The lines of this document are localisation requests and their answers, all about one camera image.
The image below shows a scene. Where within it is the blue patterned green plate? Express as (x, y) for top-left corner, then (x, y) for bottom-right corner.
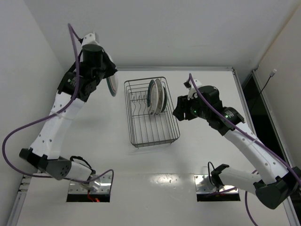
(161, 86), (167, 113)

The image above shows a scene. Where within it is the green red rimmed plate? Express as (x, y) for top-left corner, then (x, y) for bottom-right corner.
(147, 80), (158, 115)
(106, 74), (118, 97)

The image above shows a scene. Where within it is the white plate with characters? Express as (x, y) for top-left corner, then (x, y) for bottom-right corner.
(155, 79), (165, 114)

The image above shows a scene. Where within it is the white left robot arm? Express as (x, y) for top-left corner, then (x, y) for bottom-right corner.
(19, 44), (117, 182)

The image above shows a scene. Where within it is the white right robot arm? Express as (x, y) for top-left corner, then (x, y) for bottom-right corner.
(173, 82), (301, 210)

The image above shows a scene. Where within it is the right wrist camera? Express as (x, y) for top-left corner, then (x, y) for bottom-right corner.
(184, 78), (202, 100)

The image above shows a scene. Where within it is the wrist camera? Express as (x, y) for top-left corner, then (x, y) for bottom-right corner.
(81, 32), (100, 46)
(184, 78), (202, 100)

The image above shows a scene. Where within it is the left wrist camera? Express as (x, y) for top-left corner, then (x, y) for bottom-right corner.
(81, 32), (100, 46)

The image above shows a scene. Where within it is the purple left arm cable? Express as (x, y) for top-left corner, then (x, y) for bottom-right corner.
(1, 23), (114, 186)

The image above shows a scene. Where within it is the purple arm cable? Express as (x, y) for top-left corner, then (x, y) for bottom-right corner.
(1, 23), (114, 186)
(188, 73), (301, 226)

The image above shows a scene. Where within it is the grey wire dish rack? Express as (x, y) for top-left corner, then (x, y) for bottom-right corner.
(124, 77), (180, 148)

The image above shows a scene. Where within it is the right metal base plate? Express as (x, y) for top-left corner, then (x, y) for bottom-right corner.
(194, 174), (239, 195)

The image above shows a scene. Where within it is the metal base plate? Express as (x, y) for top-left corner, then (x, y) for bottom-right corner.
(194, 174), (239, 195)
(68, 173), (112, 194)

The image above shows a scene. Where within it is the black wall cable with plug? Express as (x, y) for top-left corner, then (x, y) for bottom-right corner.
(260, 69), (277, 94)

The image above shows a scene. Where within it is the black cable bundle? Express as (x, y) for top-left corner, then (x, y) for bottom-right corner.
(70, 155), (97, 177)

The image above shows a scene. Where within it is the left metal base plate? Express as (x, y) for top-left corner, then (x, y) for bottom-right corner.
(68, 173), (112, 194)

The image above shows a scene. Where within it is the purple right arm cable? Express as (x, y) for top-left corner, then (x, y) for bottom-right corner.
(188, 73), (301, 226)

